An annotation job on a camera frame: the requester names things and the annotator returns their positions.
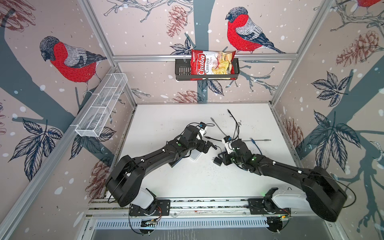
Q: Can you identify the red cassava chips bag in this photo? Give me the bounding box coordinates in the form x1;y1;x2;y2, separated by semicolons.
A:
191;50;236;76

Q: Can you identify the aluminium mounting rail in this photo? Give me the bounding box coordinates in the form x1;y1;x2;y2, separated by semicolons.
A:
86;197;316;219

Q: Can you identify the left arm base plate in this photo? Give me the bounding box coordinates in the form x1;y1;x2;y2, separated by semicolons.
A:
129;199;171;217

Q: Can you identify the black power adapter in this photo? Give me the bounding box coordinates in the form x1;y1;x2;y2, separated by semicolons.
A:
214;145;223;167

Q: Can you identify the black wall basket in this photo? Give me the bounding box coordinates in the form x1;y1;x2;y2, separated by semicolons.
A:
175;58;240;81

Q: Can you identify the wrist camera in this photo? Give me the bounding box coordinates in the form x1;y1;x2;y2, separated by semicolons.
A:
222;136;233;154
196;122;208;135

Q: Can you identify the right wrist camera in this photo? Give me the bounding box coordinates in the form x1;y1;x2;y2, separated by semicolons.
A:
222;136;233;154

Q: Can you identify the black ethernet cable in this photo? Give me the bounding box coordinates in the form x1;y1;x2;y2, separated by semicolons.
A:
205;109;241;143

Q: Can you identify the white wire mesh shelf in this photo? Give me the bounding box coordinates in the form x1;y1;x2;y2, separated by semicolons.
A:
75;73;128;138

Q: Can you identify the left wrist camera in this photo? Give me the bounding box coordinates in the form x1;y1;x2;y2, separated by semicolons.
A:
196;122;208;135

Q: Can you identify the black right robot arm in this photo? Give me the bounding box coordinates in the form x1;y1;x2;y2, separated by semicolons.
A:
214;140;347;222

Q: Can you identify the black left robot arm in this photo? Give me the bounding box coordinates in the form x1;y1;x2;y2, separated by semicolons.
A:
106;122;214;207

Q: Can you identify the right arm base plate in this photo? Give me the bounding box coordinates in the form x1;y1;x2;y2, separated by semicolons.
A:
247;198;291;215

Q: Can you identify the blue ethernet cable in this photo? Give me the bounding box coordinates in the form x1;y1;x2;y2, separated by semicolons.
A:
249;137;263;155

